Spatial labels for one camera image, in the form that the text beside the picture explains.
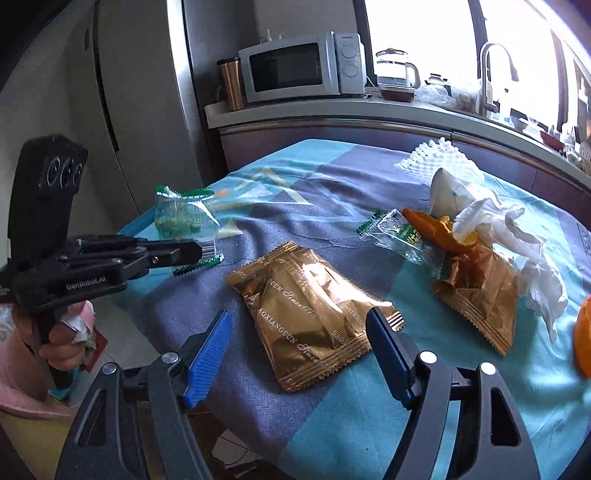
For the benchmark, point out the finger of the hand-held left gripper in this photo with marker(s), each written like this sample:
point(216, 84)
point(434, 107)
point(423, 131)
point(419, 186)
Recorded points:
point(159, 264)
point(180, 249)

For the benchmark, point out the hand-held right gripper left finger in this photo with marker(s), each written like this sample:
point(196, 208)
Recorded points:
point(210, 355)

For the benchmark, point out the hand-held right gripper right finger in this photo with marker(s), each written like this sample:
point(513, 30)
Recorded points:
point(388, 360)

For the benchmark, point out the clear green-edged snack wrapper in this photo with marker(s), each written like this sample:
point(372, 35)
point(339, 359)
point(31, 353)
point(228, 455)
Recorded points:
point(184, 217)
point(397, 230)

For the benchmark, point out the gold foil snack packet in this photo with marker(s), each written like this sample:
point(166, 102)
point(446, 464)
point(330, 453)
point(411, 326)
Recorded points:
point(314, 318)

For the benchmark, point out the torn gold foil packet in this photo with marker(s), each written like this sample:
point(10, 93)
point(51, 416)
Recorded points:
point(480, 295)

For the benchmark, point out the white tissue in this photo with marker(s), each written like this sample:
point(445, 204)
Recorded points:
point(521, 249)

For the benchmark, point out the person's left forearm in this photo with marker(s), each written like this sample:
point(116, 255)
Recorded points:
point(21, 378)

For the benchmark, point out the person's left hand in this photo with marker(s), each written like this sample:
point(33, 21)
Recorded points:
point(62, 344)

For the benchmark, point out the orange peel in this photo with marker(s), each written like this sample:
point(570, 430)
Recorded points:
point(434, 228)

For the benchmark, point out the silver refrigerator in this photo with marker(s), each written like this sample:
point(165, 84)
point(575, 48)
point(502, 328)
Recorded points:
point(138, 92)

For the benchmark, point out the blue patterned tablecloth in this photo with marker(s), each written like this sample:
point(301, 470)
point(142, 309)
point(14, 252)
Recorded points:
point(323, 194)

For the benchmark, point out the copper tumbler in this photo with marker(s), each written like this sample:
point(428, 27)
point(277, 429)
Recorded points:
point(232, 85)

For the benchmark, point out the white paper cup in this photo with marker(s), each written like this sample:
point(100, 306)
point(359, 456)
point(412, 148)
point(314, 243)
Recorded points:
point(450, 189)

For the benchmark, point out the kitchen counter cabinet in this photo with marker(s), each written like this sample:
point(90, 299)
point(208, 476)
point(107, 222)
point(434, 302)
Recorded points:
point(323, 124)

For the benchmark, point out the orange fruit piece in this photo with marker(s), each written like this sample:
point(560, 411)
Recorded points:
point(584, 332)

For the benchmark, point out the white microwave oven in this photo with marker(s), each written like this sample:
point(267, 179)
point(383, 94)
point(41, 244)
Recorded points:
point(286, 69)

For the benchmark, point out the white foam fruit net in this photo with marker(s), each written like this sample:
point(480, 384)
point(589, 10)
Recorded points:
point(438, 157)

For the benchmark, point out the clear plastic bag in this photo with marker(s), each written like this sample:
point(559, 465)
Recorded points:
point(431, 96)

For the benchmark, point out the glass electric kettle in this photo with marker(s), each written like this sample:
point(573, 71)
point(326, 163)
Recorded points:
point(397, 74)

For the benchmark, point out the small glass teapot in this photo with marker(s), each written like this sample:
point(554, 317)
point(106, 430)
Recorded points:
point(437, 81)

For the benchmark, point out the steel kitchen faucet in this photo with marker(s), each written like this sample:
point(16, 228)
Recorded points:
point(489, 78)

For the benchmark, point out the window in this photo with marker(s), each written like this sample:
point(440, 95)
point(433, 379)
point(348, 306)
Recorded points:
point(438, 32)

